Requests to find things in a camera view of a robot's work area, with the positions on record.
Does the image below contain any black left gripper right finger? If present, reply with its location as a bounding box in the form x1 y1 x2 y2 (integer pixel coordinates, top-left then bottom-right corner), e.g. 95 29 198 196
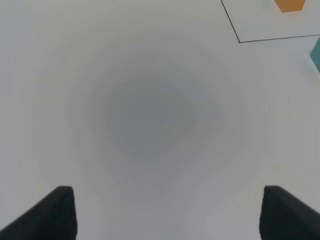
259 185 320 240

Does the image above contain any orange template block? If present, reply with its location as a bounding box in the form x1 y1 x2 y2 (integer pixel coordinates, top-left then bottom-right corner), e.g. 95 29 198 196
274 0 306 13

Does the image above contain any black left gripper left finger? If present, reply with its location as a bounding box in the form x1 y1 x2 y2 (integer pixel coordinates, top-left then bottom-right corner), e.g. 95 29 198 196
0 186 78 240

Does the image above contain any teal cube block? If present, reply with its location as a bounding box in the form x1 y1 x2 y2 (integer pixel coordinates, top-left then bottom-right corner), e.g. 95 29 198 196
309 38 320 72

